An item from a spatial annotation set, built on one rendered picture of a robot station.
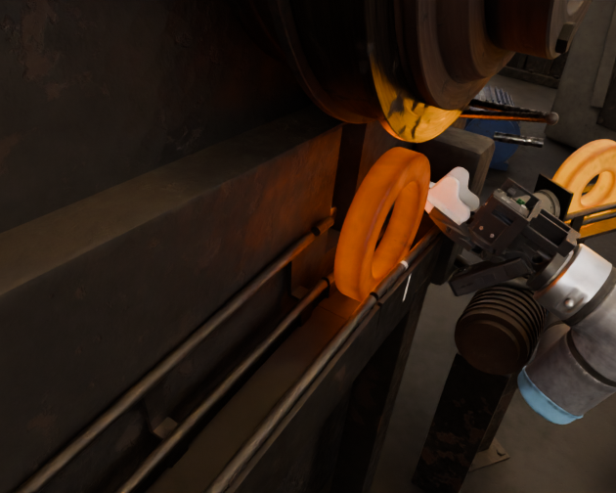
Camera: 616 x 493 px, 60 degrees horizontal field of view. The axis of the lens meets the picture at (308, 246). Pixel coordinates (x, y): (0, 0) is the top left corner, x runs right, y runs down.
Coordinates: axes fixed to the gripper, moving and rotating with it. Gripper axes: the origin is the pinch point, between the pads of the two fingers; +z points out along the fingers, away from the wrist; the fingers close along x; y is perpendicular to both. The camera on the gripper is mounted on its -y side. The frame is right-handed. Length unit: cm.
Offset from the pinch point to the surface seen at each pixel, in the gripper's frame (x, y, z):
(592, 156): -27.8, 7.3, -16.5
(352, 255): 21.7, 1.4, -1.3
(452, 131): -11.8, 4.4, 2.0
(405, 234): 7.2, -2.3, -3.0
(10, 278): 52, 10, 9
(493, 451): -32, -63, -45
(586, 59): -263, -28, 0
